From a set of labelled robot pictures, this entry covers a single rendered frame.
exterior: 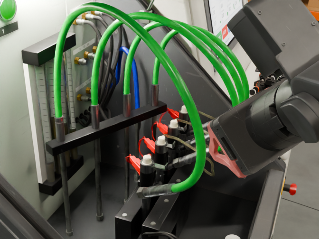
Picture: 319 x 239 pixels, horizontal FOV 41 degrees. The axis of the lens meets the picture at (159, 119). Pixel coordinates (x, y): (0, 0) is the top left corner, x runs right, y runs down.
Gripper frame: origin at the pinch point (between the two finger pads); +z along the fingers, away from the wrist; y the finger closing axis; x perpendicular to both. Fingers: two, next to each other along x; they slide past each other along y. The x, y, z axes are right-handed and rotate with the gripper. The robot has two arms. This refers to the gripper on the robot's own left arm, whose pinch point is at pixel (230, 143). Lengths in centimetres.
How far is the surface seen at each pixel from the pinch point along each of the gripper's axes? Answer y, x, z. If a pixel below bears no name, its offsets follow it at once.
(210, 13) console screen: -46, -32, 52
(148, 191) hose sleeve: 4.2, 0.5, 25.3
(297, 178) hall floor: -133, 48, 185
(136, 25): -1.8, -21.5, 8.5
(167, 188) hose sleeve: 2.7, 1.5, 20.5
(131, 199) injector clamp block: 1.9, 0.9, 46.8
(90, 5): 0.1, -29.7, 14.7
